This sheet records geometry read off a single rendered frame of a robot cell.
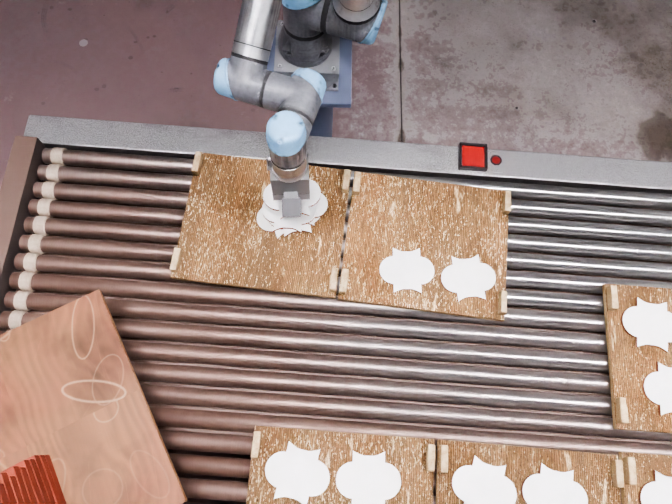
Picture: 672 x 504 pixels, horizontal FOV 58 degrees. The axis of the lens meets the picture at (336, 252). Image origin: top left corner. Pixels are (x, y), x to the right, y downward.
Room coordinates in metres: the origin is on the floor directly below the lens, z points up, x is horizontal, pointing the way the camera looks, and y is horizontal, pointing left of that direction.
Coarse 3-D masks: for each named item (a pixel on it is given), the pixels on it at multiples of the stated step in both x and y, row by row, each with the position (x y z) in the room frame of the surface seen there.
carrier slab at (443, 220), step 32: (384, 192) 0.67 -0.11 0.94; (416, 192) 0.68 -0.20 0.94; (448, 192) 0.68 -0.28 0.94; (480, 192) 0.69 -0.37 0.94; (352, 224) 0.57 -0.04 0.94; (384, 224) 0.58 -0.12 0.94; (416, 224) 0.59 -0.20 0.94; (448, 224) 0.59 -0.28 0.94; (480, 224) 0.60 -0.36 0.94; (352, 256) 0.49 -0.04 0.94; (384, 256) 0.49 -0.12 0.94; (448, 256) 0.51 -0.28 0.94; (480, 256) 0.51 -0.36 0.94; (352, 288) 0.40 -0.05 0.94; (384, 288) 0.41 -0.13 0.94
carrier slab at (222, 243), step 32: (224, 160) 0.72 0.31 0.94; (256, 160) 0.73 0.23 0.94; (192, 192) 0.62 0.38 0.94; (224, 192) 0.63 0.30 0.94; (256, 192) 0.64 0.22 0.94; (192, 224) 0.54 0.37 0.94; (224, 224) 0.54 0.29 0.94; (256, 224) 0.55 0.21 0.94; (320, 224) 0.56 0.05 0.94; (192, 256) 0.45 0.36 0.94; (224, 256) 0.46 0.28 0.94; (256, 256) 0.46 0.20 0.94; (288, 256) 0.47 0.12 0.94; (320, 256) 0.48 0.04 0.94; (256, 288) 0.38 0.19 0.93; (288, 288) 0.39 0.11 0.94; (320, 288) 0.40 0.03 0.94
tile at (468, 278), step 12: (456, 264) 0.48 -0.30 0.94; (468, 264) 0.49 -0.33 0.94; (480, 264) 0.49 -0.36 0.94; (444, 276) 0.45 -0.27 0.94; (456, 276) 0.45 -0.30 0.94; (468, 276) 0.45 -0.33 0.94; (480, 276) 0.46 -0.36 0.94; (492, 276) 0.46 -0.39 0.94; (456, 288) 0.42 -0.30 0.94; (468, 288) 0.42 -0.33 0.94; (480, 288) 0.43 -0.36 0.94
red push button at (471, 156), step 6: (462, 150) 0.81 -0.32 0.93; (468, 150) 0.82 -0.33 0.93; (474, 150) 0.82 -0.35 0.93; (480, 150) 0.82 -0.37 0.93; (462, 156) 0.80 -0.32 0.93; (468, 156) 0.80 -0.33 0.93; (474, 156) 0.80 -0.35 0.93; (480, 156) 0.80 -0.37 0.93; (462, 162) 0.78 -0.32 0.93; (468, 162) 0.78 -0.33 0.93; (474, 162) 0.78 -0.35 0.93; (480, 162) 0.78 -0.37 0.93
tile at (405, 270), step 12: (396, 252) 0.50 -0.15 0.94; (408, 252) 0.50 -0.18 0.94; (384, 264) 0.47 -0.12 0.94; (396, 264) 0.47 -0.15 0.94; (408, 264) 0.47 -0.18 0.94; (420, 264) 0.48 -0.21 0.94; (432, 264) 0.48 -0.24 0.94; (384, 276) 0.44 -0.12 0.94; (396, 276) 0.44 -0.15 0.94; (408, 276) 0.44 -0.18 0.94; (420, 276) 0.44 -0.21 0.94; (432, 276) 0.45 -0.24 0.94; (396, 288) 0.41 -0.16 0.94; (408, 288) 0.41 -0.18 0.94; (420, 288) 0.41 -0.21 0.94
